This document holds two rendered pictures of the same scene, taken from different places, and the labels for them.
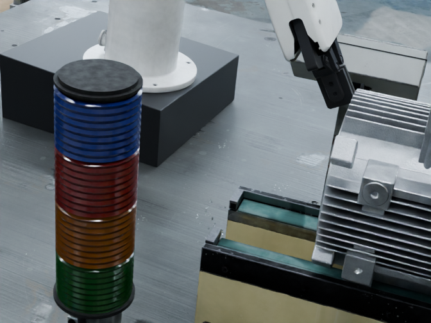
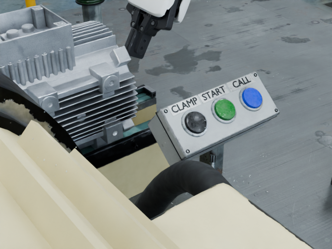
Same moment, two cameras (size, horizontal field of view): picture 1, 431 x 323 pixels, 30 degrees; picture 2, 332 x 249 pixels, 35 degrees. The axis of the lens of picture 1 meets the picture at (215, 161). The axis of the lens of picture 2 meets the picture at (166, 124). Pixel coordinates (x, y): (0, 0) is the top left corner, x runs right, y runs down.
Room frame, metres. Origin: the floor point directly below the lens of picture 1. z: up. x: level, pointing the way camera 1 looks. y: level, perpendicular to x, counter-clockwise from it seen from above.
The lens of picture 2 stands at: (1.31, -0.70, 1.44)
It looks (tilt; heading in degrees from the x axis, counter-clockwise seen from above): 33 degrees down; 128
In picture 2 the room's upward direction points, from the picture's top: 1 degrees counter-clockwise
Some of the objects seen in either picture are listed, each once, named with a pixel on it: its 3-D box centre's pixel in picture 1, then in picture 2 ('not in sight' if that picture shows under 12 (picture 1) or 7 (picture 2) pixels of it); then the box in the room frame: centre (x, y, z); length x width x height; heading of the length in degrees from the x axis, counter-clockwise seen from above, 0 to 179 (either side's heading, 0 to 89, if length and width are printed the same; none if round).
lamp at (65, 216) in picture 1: (95, 222); not in sight; (0.49, 0.08, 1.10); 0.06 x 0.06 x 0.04
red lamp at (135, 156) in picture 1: (96, 170); not in sight; (0.49, 0.08, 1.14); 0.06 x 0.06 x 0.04
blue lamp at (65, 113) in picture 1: (97, 115); not in sight; (0.49, 0.08, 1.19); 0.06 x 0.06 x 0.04
